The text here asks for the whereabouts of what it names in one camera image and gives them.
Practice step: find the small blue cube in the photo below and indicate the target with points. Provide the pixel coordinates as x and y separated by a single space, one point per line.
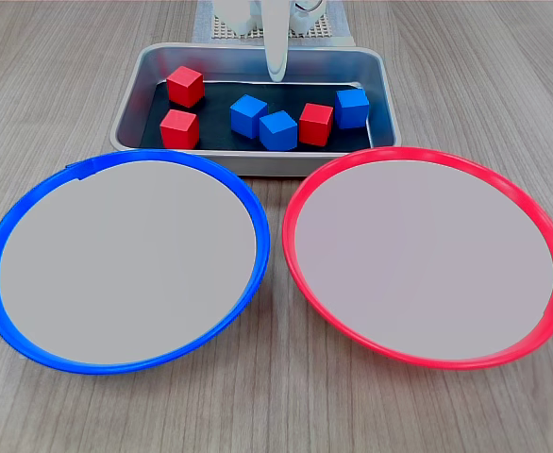
278 132
247 117
352 109

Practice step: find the white plate with blue rim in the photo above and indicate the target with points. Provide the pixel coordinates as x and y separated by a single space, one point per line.
125 264

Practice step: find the small red cube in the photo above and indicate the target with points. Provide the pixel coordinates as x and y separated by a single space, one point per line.
178 129
315 125
184 87

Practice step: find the steel tray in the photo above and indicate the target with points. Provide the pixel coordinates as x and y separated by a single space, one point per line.
257 61

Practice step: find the white plate with red rim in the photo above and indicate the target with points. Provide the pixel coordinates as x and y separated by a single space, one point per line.
423 264

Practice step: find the pale perforated base plate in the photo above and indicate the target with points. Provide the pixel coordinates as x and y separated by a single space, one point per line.
320 28

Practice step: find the black tray mat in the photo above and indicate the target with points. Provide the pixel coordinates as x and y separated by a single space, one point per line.
220 95

